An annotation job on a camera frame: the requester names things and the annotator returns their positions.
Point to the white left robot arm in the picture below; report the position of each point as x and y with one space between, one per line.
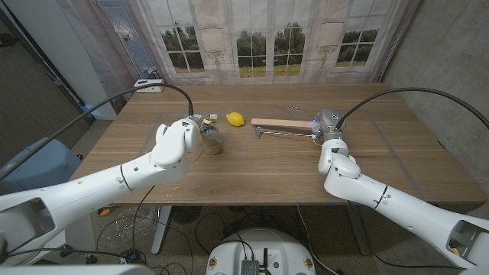
114 183

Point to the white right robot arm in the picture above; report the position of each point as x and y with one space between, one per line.
382 195

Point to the small orange floor tool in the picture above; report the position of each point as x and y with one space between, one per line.
106 211

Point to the black round floor fan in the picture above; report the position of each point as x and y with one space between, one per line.
186 214

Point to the grey table leg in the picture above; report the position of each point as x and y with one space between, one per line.
359 233

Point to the white table leg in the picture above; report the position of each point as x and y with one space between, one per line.
162 229

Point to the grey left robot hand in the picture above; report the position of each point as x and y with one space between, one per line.
208 121

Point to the yellow toy lemon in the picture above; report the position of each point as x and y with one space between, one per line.
235 119

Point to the grey electronics box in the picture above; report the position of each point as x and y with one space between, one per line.
250 267

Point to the printed window backdrop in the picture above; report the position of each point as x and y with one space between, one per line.
267 23

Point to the white power box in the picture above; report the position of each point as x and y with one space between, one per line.
151 89

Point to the jute twine spool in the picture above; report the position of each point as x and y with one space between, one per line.
214 147

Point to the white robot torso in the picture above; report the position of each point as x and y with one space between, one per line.
263 240

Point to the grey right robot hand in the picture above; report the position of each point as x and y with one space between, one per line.
328 124

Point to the blue floor adapter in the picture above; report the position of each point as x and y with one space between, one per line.
130 257

